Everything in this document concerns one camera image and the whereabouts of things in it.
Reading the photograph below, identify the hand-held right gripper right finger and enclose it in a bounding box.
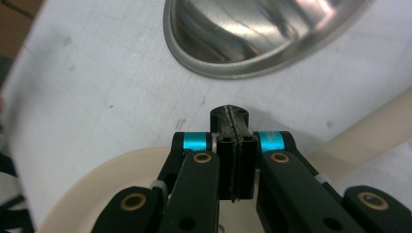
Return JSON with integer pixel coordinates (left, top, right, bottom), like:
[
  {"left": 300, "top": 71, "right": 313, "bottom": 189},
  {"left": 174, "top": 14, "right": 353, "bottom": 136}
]
[{"left": 230, "top": 104, "right": 259, "bottom": 203}]

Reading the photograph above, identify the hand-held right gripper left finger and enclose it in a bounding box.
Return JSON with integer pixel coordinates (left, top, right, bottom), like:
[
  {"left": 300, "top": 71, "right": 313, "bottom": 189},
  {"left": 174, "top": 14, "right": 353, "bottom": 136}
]
[{"left": 210, "top": 104, "right": 240, "bottom": 202}]

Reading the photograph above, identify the metal utensil rack stand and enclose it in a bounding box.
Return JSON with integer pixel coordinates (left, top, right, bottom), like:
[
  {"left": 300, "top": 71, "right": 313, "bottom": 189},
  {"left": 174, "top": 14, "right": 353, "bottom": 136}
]
[{"left": 162, "top": 0, "right": 377, "bottom": 80}]

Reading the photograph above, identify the beige skimmer spoon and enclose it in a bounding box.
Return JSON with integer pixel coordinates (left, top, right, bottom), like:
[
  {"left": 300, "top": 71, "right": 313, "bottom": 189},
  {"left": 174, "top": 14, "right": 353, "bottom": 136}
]
[{"left": 38, "top": 88, "right": 412, "bottom": 233}]

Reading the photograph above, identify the white foam mat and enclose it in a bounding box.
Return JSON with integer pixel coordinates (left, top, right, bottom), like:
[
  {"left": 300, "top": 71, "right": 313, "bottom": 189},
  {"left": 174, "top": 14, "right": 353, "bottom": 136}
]
[{"left": 0, "top": 0, "right": 412, "bottom": 233}]

